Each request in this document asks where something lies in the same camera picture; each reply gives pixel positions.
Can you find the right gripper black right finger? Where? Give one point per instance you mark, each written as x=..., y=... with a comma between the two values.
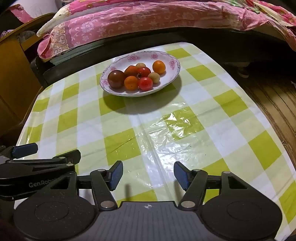
x=193, y=182

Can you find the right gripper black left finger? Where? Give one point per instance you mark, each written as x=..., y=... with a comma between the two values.
x=103, y=182

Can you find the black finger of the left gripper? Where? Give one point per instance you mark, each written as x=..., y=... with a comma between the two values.
x=16, y=152
x=73, y=156

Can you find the white floral ceramic plate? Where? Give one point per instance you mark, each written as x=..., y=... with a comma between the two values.
x=147, y=57

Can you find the brown wooden cabinet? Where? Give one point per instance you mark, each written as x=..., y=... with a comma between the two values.
x=19, y=84

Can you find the green white checkered tablecloth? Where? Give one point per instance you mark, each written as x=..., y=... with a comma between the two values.
x=203, y=119

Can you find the large dark red tomato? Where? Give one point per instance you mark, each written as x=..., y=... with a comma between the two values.
x=116, y=79

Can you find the orange kumquat front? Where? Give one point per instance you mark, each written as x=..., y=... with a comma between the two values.
x=131, y=83

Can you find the orange kumquat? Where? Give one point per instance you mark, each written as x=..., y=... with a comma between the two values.
x=131, y=83
x=159, y=67
x=131, y=71

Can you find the red cherry tomato front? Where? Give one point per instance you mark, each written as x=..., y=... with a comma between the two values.
x=145, y=83

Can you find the red cherry tomato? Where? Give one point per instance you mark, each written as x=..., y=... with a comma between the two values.
x=143, y=72
x=145, y=83

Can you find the orange kumquat back left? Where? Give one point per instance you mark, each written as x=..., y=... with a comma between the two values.
x=131, y=71

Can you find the red cherry tomato middle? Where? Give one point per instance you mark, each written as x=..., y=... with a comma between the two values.
x=143, y=72

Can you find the beige longan front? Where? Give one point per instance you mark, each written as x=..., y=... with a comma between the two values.
x=155, y=77

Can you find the beige longan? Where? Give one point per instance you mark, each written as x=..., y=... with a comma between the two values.
x=155, y=77
x=140, y=65

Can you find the beige longan back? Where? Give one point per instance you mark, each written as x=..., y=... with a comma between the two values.
x=140, y=65

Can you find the orange kumquat right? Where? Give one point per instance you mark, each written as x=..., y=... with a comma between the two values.
x=159, y=67

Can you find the pink floral quilt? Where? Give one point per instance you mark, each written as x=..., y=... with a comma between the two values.
x=82, y=22

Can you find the dark sofa frame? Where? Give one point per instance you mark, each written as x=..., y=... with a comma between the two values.
x=222, y=45

